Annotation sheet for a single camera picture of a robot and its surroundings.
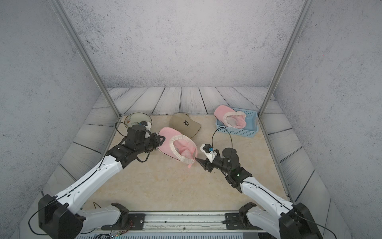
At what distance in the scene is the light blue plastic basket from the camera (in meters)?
1.04

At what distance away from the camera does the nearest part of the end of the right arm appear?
2.05 feet

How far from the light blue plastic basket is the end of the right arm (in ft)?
1.32
